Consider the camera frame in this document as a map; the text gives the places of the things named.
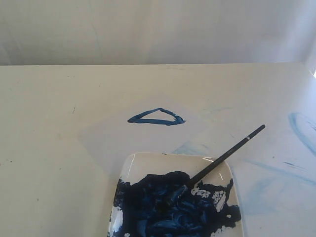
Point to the black paintbrush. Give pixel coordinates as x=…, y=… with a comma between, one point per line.
x=174, y=196

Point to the white paper sheet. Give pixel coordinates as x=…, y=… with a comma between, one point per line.
x=112, y=140

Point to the white square paint plate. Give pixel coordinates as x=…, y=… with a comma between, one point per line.
x=209, y=209

